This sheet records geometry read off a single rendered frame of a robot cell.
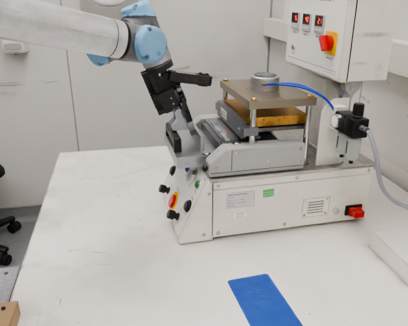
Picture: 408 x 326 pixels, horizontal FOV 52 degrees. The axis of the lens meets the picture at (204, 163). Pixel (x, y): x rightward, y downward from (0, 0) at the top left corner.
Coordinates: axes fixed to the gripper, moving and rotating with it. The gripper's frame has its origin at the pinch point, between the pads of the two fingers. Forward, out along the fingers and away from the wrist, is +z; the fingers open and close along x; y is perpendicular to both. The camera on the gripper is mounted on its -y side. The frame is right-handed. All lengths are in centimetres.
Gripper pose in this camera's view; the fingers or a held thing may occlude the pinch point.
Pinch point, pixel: (193, 129)
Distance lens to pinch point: 115.5
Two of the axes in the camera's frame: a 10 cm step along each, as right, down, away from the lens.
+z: 3.3, 8.4, 4.3
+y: -9.1, 4.0, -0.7
